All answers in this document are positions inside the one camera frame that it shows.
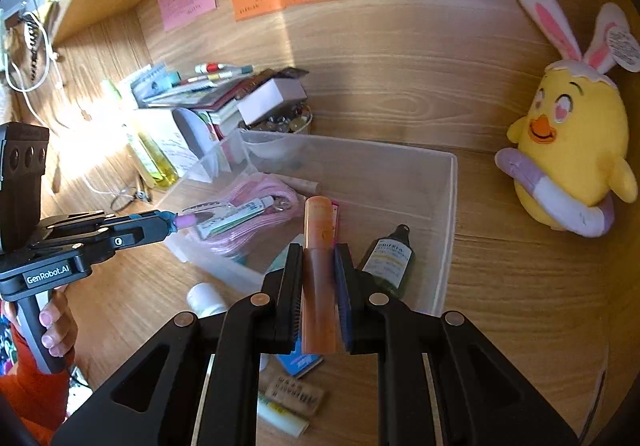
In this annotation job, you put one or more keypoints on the red and white marker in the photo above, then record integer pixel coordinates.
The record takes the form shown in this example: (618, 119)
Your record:
(210, 66)

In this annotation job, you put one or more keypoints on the small blue box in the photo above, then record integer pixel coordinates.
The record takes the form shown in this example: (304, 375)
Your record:
(300, 362)

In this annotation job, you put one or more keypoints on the pink mesh pouch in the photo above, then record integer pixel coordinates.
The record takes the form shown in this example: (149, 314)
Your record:
(260, 186)

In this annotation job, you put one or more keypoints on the clear plastic storage box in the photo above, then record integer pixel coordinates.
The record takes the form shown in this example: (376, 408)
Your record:
(400, 186)

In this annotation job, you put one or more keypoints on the yellow chick plush toy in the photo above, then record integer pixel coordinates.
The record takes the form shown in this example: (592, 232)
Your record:
(575, 141)

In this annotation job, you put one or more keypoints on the stack of books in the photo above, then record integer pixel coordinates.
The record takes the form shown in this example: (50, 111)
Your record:
(200, 93)

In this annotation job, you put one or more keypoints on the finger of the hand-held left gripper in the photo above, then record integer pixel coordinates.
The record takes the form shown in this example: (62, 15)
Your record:
(90, 221)
(130, 238)

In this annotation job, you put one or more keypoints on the yellow liquid bottle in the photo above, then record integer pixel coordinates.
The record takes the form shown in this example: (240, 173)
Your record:
(155, 161)

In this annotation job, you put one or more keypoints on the grey oval card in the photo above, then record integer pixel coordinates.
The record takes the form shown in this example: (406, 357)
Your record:
(190, 126)

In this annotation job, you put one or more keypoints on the blue capped purple pen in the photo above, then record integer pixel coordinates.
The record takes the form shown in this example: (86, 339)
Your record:
(187, 221)

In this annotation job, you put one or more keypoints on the white carton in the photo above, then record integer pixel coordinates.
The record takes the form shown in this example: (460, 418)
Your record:
(175, 151)

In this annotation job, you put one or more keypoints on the white box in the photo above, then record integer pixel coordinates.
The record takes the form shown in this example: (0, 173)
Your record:
(270, 98)

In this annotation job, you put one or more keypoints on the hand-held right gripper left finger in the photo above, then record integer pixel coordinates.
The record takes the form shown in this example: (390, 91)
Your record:
(287, 316)

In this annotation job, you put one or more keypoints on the person's left forearm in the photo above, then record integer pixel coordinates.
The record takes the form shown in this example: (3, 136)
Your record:
(25, 391)

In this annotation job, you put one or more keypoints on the green glass bottle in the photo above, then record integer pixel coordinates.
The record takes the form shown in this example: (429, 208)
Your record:
(390, 266)

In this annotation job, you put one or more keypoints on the cream stick tube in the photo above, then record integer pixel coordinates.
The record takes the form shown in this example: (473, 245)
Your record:
(305, 186)

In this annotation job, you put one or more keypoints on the black studded headband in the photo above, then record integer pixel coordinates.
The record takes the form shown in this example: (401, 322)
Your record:
(34, 51)

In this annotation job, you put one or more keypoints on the pile of metal trinkets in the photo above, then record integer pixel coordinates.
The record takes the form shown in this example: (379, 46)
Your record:
(285, 121)

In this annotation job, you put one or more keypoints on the person's left hand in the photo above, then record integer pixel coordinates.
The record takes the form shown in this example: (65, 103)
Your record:
(60, 331)

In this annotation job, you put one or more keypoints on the beige eraser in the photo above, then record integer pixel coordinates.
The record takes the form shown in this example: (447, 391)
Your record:
(295, 393)

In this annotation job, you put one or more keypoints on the small white bottle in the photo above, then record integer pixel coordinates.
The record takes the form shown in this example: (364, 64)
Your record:
(205, 298)

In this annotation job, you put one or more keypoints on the pale yellow highlighter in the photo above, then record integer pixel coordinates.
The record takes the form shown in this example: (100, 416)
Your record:
(282, 418)

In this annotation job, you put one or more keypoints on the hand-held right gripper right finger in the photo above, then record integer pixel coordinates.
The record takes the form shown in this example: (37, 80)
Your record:
(345, 311)

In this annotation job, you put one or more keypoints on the orange tube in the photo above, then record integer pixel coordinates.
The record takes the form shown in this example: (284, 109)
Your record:
(317, 276)

